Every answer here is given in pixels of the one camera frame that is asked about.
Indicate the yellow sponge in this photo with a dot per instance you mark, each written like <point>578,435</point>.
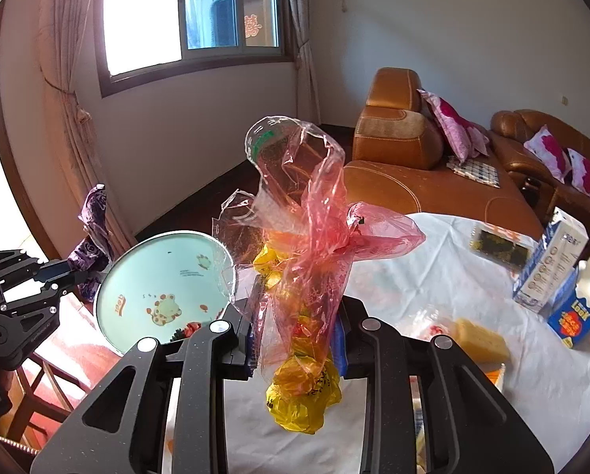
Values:
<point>477,340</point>

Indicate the long pink curtain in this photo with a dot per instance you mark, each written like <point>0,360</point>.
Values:
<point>72,84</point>

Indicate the clear red-printed plastic bag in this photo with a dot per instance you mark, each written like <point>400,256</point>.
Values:
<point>435,328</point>

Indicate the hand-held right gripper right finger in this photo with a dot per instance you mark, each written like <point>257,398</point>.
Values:
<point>341,350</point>

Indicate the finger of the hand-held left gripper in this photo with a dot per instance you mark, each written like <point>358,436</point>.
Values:
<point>57,269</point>
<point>52,291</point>

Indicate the short pale curtain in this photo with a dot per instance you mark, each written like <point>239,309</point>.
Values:
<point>302,49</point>

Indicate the dark wooden door frame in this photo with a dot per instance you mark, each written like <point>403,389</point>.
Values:
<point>8,133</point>

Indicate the brown leather chaise sofa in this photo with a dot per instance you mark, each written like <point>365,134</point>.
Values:
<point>393,177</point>

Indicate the light green cartoon trash bin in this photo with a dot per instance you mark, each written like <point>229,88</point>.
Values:
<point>166,266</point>

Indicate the pink floral pillow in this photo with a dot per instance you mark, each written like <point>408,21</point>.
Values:
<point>455,123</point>
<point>546,153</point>
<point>582,173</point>

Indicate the yellow plastic bag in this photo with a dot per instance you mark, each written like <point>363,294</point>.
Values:
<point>299,395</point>

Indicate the blue gable-top carton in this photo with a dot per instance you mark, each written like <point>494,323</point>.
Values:
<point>579,311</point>

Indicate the sliding glass window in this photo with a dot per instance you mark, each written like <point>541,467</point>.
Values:
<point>141,10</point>

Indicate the dark snack tray packet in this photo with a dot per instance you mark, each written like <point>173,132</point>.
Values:
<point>500,247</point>

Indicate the wooden stool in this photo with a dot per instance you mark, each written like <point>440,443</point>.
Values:
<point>43,395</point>

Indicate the tall white blue carton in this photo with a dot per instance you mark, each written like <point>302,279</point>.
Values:
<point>546,266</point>

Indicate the white plastic tablecloth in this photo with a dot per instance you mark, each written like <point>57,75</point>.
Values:
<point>423,281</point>

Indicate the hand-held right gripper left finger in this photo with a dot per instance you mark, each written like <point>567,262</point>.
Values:
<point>235,340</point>

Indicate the purple foil wrapper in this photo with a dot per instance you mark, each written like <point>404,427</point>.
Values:
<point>95,207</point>

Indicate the pink translucent plastic bag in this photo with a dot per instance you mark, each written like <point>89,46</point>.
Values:
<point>314,197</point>

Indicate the checkered cloth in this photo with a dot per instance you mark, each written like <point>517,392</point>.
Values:
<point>472,170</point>

